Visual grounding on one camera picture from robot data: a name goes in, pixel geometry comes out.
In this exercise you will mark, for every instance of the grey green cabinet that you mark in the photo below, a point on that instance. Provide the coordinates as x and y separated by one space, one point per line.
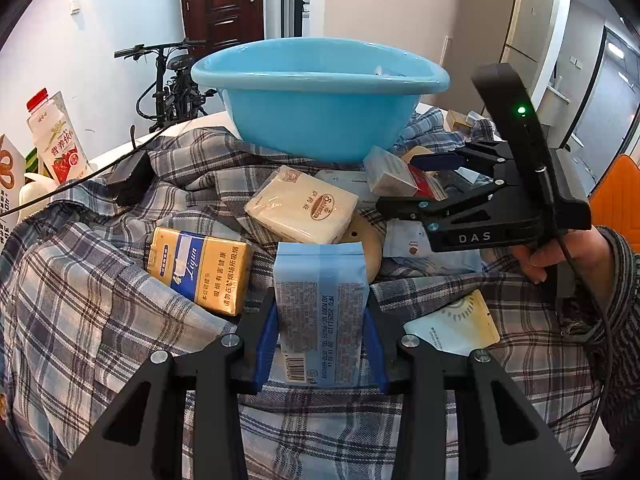
530 25

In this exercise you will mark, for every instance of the round wooden disc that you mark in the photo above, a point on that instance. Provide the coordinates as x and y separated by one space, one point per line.
367 250

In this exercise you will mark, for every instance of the brown wooden door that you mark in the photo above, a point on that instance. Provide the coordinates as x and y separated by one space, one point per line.
225 5

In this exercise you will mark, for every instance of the white plastic container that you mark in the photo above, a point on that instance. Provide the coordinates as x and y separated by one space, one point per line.
37 192

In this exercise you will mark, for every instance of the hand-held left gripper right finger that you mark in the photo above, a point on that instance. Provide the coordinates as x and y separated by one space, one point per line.
372 350

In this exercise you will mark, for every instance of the black folding bicycle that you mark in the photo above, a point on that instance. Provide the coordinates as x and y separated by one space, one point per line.
172 90

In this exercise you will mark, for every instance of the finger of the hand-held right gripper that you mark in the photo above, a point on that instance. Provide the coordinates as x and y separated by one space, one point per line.
405 209
435 161

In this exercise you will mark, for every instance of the orange chair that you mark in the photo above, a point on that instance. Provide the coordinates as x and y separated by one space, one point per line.
617 195

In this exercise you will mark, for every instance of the blue plastic basin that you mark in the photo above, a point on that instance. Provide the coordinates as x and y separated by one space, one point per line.
310 120

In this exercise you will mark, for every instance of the red cigarette pack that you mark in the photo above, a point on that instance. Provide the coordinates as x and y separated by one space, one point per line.
425 185

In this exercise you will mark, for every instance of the light blue snack packet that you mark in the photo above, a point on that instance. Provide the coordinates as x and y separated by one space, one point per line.
320 310

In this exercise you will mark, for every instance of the red cap milk carton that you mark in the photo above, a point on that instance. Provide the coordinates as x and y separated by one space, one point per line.
57 140

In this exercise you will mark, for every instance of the white yellow pouch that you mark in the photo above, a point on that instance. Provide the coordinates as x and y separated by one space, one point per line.
450 325

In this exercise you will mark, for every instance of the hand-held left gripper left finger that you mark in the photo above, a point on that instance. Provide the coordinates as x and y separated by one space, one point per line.
265 345

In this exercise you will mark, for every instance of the white light switch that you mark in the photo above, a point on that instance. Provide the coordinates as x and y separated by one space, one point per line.
74 7

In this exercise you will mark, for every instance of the white flat box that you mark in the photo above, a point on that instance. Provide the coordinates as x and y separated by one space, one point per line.
340 180

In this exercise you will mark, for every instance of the tan cardboard box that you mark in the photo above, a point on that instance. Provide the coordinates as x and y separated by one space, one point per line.
417 155

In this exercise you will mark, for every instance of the plaid shirt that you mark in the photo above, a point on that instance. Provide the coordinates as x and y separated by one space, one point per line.
100 350

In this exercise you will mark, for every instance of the cream wrapped packet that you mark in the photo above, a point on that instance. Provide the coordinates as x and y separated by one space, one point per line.
300 205

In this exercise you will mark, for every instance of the black power adapter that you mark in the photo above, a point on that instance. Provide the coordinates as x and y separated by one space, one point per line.
130 180

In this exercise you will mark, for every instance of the large gold blue cigarette carton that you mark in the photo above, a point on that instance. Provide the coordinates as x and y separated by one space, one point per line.
200 270

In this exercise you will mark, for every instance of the pale blue pouch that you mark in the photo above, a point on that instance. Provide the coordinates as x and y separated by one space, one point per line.
405 250

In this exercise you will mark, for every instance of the person's right forearm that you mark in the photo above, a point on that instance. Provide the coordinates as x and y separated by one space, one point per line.
620 310

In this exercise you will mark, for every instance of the person's right hand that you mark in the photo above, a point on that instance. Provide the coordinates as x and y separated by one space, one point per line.
532 262

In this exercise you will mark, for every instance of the brown pretzel print box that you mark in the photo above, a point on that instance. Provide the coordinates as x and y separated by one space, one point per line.
10 185

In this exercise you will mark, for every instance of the gold box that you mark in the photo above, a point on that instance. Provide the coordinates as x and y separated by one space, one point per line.
460 121

